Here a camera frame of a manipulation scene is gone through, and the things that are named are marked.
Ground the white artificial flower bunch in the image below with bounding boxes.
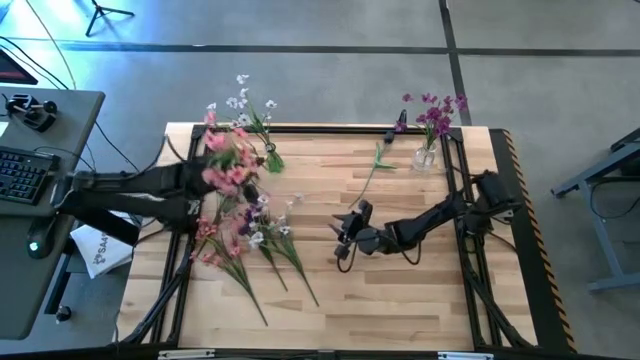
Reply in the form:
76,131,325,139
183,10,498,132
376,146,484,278
205,73,280,151

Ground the grey side desk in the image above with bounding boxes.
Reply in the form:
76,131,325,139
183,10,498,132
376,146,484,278
0,87,106,341

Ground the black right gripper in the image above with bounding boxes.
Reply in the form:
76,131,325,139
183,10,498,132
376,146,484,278
327,199,396,260

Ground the black keyboard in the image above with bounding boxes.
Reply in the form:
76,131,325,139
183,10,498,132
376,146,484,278
0,145,61,206

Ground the loose green leaf stem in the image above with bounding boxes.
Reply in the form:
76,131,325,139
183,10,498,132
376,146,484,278
348,142,397,209

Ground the white printed bag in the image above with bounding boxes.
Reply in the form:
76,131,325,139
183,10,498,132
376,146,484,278
69,223,135,280

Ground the black desk clamp gadget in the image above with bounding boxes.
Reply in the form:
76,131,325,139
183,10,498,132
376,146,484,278
5,93,59,134

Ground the pale violet flower bunch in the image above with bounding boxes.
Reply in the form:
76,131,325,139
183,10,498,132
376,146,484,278
239,202,290,293
257,192,321,308

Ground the black yellow hazard strip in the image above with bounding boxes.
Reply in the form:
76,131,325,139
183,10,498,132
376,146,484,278
489,128,579,354

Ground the black computer mouse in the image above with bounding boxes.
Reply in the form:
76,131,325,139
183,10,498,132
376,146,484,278
25,217,57,260

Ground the green glass vase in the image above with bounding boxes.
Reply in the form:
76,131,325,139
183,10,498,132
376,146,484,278
264,144,286,175

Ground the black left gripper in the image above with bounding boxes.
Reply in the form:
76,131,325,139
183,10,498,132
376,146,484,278
180,155,261,204

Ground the black aluminium table frame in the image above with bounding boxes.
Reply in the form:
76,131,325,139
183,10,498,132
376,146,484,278
112,123,539,351

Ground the black tripod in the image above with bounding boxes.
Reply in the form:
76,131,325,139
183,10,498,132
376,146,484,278
84,0,136,38

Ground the clear glass vase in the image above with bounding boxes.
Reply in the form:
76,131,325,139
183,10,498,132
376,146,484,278
410,141,439,174

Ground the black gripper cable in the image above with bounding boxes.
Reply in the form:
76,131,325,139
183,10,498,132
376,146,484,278
335,239,422,274

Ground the grey metal stand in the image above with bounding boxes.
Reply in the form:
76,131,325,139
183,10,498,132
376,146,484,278
551,127,640,294

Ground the magenta artificial flower bunch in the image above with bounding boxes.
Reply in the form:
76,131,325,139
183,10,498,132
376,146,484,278
393,91,470,154

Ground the yellow cable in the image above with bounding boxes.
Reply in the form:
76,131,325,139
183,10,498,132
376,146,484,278
24,0,79,91

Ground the pink artificial flower bunch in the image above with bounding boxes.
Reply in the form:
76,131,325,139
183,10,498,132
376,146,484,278
189,214,270,327
201,110,264,226

